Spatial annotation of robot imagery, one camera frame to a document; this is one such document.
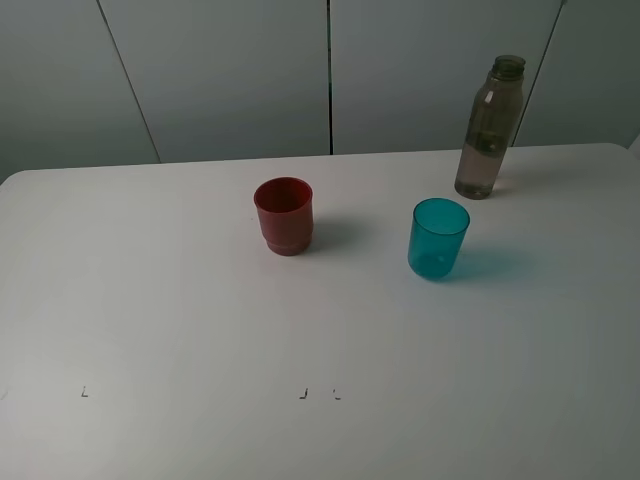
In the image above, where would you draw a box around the teal translucent plastic cup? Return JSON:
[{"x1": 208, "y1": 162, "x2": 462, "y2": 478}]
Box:
[{"x1": 408, "y1": 198, "x2": 470, "y2": 280}]

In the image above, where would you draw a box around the smoky translucent water bottle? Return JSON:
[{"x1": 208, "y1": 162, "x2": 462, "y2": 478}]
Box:
[{"x1": 454, "y1": 55, "x2": 526, "y2": 200}]

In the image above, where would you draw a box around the red plastic cup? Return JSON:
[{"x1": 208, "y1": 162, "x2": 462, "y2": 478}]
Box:
[{"x1": 253, "y1": 177, "x2": 314, "y2": 256}]

